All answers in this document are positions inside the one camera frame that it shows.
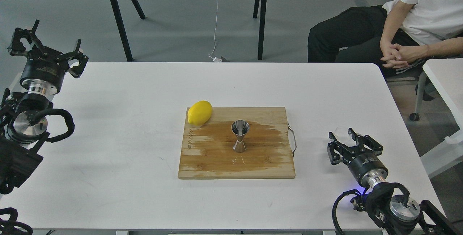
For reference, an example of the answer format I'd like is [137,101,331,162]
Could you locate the office chair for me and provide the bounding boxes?
[385,58,437,122]

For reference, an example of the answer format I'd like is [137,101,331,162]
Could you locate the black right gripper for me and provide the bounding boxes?
[327,128,388,188]

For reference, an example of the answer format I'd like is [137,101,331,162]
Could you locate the white cable on floor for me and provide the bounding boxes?
[208,0,230,63]

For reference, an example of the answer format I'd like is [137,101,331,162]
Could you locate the steel double jigger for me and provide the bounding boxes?
[231,120,250,153]

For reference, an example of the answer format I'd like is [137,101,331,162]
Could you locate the white side table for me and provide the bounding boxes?
[421,58,463,179]

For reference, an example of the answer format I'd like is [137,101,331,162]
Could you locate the wooden cutting board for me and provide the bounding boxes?
[178,107,296,179]

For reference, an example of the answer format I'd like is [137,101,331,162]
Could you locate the small clear glass cup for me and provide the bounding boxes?
[334,127,352,144]

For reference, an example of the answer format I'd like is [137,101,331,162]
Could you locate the yellow lemon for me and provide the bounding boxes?
[187,100,213,126]

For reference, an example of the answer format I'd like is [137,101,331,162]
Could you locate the seated person white shirt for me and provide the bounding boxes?
[307,0,463,78]

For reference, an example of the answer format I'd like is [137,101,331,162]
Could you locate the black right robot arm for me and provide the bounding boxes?
[327,128,460,235]

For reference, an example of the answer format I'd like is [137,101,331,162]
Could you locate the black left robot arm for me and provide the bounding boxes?
[0,20,88,195]

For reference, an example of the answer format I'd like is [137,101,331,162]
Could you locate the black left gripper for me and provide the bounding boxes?
[7,20,88,95]

